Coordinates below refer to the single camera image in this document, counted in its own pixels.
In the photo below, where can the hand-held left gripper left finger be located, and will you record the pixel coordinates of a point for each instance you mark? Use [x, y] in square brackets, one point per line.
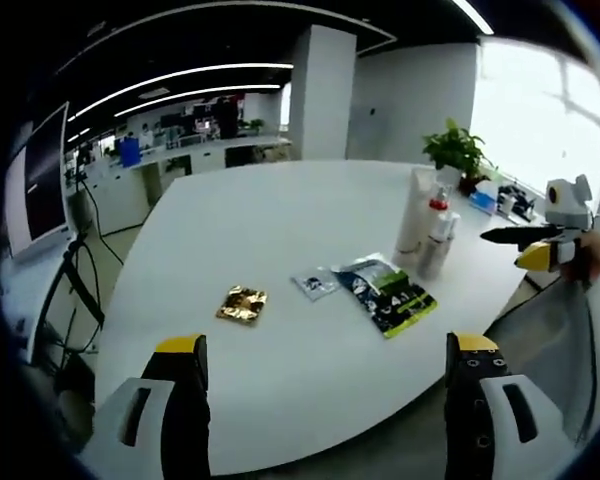
[180, 400]

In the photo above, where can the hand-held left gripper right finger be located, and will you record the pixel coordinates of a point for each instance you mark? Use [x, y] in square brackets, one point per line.
[470, 400]

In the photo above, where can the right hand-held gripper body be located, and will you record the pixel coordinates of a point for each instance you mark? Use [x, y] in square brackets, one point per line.
[570, 205]

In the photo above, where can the red collar skincare pump bottle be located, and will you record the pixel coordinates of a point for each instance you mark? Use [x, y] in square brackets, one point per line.
[440, 205]

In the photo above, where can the white skincare tube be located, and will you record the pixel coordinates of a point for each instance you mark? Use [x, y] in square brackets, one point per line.
[415, 215]

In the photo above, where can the gold skincare sachet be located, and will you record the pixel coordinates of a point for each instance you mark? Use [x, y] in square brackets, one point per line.
[242, 306]

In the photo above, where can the dark green skincare sachet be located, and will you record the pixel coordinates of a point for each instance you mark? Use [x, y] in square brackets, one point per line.
[385, 295]

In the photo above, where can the silver skincare sachet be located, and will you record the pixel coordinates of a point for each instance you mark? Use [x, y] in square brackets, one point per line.
[315, 285]

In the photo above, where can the blue storage bin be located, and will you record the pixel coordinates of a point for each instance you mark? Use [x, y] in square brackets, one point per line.
[130, 152]

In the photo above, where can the person's right hand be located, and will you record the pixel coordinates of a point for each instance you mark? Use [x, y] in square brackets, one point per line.
[597, 255]

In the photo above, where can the white cup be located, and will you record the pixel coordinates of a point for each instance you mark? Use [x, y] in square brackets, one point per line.
[506, 204]

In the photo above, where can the black desk gadget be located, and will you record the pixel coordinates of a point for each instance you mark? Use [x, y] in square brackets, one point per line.
[520, 200]

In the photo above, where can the small dark red pot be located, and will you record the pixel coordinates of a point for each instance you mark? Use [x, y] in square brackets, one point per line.
[467, 184]

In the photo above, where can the grey mesh office chair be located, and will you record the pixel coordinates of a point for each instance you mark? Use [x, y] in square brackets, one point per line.
[545, 350]

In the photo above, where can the large window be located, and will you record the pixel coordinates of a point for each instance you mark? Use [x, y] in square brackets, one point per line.
[540, 120]

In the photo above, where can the green potted plant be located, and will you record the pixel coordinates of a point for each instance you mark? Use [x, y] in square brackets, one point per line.
[455, 145]

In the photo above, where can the black tripod stand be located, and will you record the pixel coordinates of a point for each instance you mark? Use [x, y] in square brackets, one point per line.
[82, 280]

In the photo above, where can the short ceiling light strip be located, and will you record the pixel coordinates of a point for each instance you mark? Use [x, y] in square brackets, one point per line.
[472, 15]

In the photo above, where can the white office counter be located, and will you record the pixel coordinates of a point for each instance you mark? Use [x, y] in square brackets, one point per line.
[205, 160]

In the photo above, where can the white laptop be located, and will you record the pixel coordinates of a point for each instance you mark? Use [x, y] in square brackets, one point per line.
[42, 185]

